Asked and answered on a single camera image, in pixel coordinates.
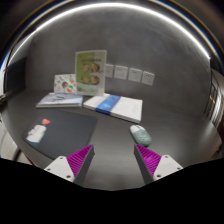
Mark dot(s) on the green standing leaflet sign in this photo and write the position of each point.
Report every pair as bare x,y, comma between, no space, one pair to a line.
90,71

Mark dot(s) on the dark mouse pad, cartoon print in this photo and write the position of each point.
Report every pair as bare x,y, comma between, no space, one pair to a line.
66,131

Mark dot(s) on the white book with blue band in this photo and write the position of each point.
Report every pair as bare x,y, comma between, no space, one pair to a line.
123,108

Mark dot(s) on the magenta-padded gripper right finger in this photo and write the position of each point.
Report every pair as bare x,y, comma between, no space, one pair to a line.
156,165

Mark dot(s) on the white card with colourful stickers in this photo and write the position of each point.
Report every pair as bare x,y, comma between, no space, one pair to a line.
64,83

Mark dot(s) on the white ceiling light strip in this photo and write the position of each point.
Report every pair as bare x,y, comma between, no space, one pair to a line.
113,4

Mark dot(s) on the grey striped book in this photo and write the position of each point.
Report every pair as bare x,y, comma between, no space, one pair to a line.
60,100

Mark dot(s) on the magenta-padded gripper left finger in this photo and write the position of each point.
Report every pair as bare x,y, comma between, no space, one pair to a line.
71,166

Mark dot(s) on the green and white perforated mouse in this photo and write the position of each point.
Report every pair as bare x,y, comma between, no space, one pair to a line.
141,135

